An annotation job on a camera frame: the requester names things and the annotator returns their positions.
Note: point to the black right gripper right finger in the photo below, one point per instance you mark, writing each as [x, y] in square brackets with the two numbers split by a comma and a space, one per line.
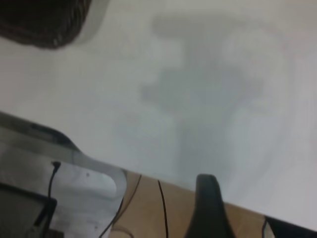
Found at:
[289, 229]

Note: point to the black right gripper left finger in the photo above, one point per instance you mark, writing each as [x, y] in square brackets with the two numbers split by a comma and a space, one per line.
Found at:
[209, 210]

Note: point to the dark brown woven basket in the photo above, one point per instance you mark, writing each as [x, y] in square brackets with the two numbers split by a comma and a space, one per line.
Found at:
[37, 22]

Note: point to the black box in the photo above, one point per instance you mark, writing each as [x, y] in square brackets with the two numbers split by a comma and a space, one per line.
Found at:
[19, 210]

